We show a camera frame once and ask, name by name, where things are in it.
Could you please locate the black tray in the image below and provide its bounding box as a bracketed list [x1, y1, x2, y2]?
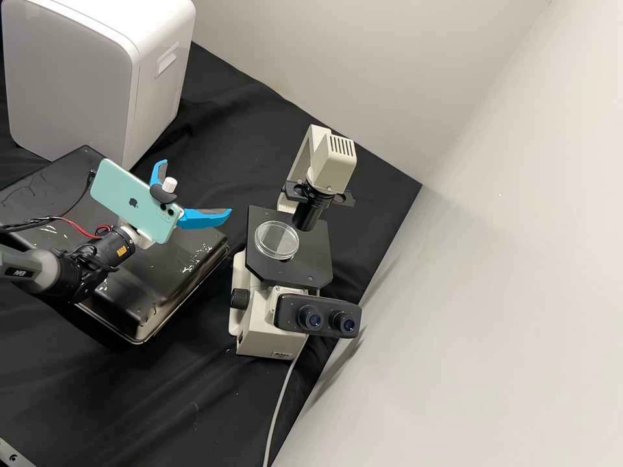
[0, 145, 230, 346]

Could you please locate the cream microscope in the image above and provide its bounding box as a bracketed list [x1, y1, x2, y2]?
[228, 124, 364, 362]

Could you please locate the right wrist camera phone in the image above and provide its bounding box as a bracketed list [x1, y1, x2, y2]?
[91, 159, 187, 244]

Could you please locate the white box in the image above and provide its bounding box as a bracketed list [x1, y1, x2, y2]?
[1, 0, 196, 170]

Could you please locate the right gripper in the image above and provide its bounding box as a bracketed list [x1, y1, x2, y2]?
[119, 158, 233, 250]

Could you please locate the petri dish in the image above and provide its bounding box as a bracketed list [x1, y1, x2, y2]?
[254, 220, 299, 261]

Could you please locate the grey cable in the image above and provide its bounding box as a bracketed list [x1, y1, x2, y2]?
[263, 344, 306, 467]

